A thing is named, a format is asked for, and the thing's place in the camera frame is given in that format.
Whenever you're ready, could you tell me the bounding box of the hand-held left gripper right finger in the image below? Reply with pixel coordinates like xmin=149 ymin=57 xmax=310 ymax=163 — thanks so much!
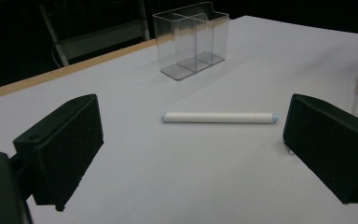
xmin=282 ymin=92 xmax=358 ymax=205

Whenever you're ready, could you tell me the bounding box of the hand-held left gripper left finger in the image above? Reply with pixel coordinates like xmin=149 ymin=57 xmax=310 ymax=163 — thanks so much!
xmin=12 ymin=92 xmax=105 ymax=213

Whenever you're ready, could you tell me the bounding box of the white pen with blue ends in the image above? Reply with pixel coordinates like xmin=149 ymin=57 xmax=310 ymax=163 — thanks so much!
xmin=160 ymin=111 xmax=280 ymax=125

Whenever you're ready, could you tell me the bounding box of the clear plastic pen holder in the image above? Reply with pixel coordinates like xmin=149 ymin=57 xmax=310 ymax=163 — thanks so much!
xmin=152 ymin=1 xmax=231 ymax=82

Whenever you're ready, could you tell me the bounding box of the white metal stand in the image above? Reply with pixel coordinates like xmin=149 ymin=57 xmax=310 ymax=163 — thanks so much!
xmin=38 ymin=0 xmax=152 ymax=68

